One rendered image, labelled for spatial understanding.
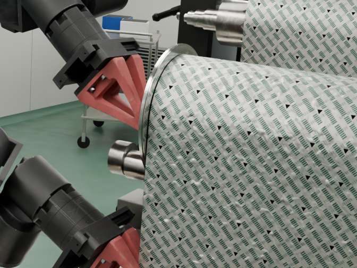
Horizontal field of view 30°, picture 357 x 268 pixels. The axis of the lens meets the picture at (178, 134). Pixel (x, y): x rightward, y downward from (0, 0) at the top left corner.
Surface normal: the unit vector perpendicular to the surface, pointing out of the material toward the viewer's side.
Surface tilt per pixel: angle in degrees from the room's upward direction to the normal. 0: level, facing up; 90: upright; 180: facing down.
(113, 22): 90
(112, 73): 103
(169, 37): 90
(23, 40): 90
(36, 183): 52
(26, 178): 62
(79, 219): 47
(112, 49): 42
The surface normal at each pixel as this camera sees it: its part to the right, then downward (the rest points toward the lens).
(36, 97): 0.89, 0.18
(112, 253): -0.14, 0.39
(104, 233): 0.52, -0.75
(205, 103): -0.36, -0.26
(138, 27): 0.03, 0.23
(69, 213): 0.09, -0.44
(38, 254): 0.08, -0.97
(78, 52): -0.45, 0.17
